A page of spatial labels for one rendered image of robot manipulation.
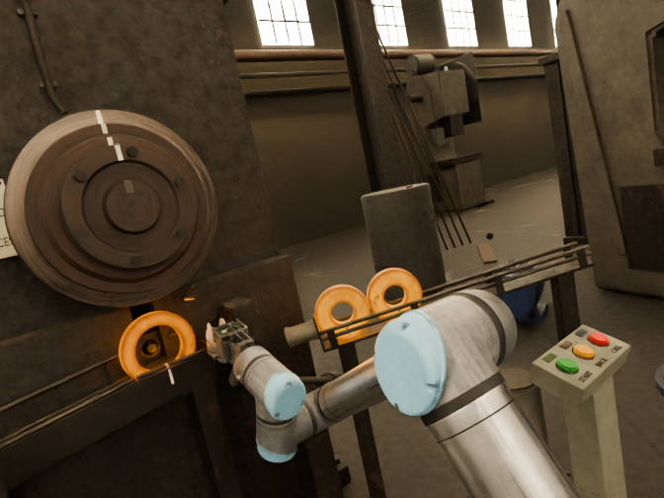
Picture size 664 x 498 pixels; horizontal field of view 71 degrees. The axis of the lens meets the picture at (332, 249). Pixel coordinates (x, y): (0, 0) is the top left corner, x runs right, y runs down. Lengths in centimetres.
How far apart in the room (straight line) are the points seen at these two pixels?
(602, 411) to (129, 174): 116
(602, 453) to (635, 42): 236
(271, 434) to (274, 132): 781
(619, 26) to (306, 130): 664
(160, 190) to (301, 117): 796
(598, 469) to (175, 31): 155
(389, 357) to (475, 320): 12
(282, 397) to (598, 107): 271
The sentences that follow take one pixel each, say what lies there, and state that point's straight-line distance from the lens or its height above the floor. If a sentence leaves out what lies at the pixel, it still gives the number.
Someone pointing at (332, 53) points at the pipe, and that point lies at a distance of 890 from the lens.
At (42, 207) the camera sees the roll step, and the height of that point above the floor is 115.
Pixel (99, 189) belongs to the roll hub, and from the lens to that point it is 114.
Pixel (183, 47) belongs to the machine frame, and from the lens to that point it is 153.
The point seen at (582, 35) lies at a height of 160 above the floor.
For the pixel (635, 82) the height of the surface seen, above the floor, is 125.
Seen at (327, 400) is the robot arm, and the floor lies 61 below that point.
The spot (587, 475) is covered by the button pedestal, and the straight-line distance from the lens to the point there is 129.
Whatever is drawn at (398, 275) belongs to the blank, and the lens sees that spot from 133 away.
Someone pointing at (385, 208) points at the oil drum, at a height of 76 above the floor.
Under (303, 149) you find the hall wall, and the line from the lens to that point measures 893.
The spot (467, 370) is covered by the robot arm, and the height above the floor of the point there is 84.
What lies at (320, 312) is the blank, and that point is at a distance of 133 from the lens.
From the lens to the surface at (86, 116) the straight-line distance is 124.
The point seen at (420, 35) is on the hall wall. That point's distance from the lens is 1190.
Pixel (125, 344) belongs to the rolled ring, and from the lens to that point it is 126.
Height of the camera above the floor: 109
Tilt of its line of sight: 9 degrees down
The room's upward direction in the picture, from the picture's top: 12 degrees counter-clockwise
